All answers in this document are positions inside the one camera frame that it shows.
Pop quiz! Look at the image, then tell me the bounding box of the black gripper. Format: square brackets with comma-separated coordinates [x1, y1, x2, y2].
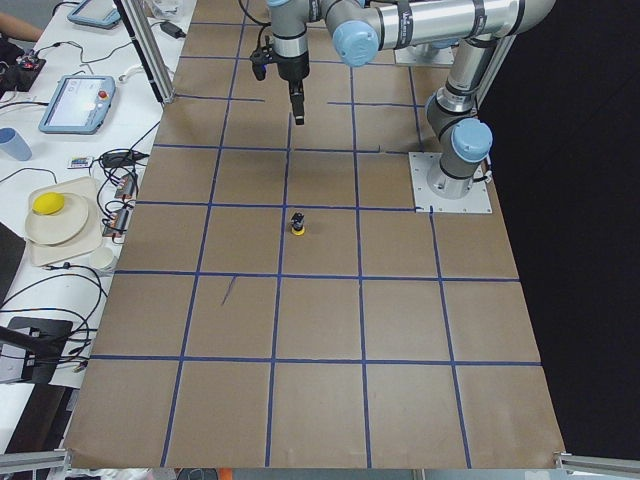
[275, 52, 309, 125]

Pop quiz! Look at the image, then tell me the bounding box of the yellow push button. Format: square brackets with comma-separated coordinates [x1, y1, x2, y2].
[290, 212, 306, 236]

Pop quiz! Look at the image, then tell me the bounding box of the black power adapter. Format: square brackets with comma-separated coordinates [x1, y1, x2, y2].
[160, 21, 186, 39]

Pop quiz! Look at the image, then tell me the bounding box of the far teach pendant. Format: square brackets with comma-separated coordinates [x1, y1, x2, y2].
[67, 0, 120, 29]

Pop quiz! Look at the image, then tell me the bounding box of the teach pendant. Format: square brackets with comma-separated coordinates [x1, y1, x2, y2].
[38, 75, 116, 135]
[67, 0, 120, 29]

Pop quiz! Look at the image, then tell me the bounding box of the near teach pendant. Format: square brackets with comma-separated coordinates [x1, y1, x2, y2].
[38, 75, 116, 135]

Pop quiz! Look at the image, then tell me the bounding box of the beige tray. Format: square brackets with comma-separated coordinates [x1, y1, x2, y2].
[25, 177, 102, 267]

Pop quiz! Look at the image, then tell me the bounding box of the white paper cup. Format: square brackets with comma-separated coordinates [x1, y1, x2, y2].
[89, 247, 118, 276]

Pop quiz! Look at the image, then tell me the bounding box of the yellow lemon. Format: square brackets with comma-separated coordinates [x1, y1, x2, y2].
[32, 192, 65, 216]

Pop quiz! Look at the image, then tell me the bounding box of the beige plate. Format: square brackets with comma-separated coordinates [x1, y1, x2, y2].
[25, 194, 89, 245]

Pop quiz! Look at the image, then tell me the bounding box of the light blue plastic cup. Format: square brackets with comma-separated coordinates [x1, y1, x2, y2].
[0, 127, 32, 161]

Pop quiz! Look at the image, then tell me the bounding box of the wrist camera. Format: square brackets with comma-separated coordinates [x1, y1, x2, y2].
[250, 45, 273, 81]

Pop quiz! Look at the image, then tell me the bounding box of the aluminium frame post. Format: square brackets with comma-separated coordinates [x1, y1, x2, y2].
[119, 0, 176, 104]

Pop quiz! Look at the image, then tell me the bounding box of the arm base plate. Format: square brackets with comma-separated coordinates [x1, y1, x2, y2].
[409, 152, 492, 214]

